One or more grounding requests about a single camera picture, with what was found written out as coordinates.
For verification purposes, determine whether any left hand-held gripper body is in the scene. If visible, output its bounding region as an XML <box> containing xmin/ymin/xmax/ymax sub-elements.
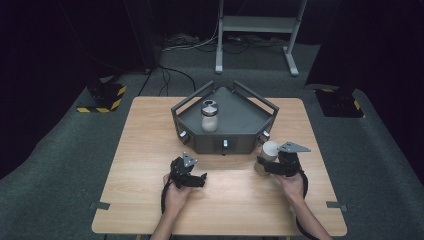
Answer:
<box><xmin>169</xmin><ymin>152</ymin><xmax>199</xmax><ymax>190</ymax></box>

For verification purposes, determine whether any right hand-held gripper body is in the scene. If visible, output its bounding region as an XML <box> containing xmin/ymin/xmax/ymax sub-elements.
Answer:
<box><xmin>276</xmin><ymin>141</ymin><xmax>312</xmax><ymax>178</ymax></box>

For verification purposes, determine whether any white cylindrical canister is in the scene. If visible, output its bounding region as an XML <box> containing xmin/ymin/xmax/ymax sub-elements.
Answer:
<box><xmin>253</xmin><ymin>140</ymin><xmax>281</xmax><ymax>177</ymax></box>

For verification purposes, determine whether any dark grey corner rack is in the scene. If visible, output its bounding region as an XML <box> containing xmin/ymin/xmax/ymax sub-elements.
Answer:
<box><xmin>170</xmin><ymin>79</ymin><xmax>280</xmax><ymax>156</ymax></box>

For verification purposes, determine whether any glass jar with silver lid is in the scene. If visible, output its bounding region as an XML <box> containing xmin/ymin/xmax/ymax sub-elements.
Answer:
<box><xmin>200</xmin><ymin>99</ymin><xmax>220</xmax><ymax>134</ymax></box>

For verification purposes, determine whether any person's left hand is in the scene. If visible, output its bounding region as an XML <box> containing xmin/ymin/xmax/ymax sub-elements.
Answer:
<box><xmin>162</xmin><ymin>173</ymin><xmax>195</xmax><ymax>215</ymax></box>

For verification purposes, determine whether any person's right hand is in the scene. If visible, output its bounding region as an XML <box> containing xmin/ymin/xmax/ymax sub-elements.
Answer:
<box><xmin>274</xmin><ymin>171</ymin><xmax>306</xmax><ymax>203</ymax></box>

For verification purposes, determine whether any grey tape strip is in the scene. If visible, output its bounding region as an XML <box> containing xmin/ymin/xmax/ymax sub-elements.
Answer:
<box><xmin>325</xmin><ymin>200</ymin><xmax>349</xmax><ymax>213</ymax></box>
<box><xmin>89</xmin><ymin>201</ymin><xmax>111</xmax><ymax>211</ymax></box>

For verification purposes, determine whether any yellow black striped base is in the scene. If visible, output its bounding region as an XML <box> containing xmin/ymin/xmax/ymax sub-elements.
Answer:
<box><xmin>314</xmin><ymin>86</ymin><xmax>365</xmax><ymax>119</ymax></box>
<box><xmin>76</xmin><ymin>81</ymin><xmax>128</xmax><ymax>114</ymax></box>

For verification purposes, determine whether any grey metal stand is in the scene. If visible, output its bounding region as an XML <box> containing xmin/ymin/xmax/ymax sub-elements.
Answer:
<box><xmin>214</xmin><ymin>0</ymin><xmax>308</xmax><ymax>78</ymax></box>

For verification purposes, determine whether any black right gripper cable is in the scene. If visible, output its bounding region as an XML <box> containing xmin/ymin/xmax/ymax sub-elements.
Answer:
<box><xmin>294</xmin><ymin>170</ymin><xmax>322</xmax><ymax>240</ymax></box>

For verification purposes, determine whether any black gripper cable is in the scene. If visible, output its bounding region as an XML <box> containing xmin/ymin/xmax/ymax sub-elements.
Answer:
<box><xmin>294</xmin><ymin>170</ymin><xmax>322</xmax><ymax>240</ymax></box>
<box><xmin>160</xmin><ymin>178</ymin><xmax>173</xmax><ymax>215</ymax></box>

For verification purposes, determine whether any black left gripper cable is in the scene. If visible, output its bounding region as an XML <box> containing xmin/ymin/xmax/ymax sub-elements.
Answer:
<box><xmin>160</xmin><ymin>178</ymin><xmax>173</xmax><ymax>215</ymax></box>

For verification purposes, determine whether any black floor cable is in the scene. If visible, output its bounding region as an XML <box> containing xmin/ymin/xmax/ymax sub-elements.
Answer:
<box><xmin>137</xmin><ymin>64</ymin><xmax>198</xmax><ymax>98</ymax></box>

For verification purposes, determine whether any bundle of floor cables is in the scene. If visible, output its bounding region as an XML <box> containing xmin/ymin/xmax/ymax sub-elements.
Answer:
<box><xmin>161</xmin><ymin>19</ymin><xmax>288</xmax><ymax>55</ymax></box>

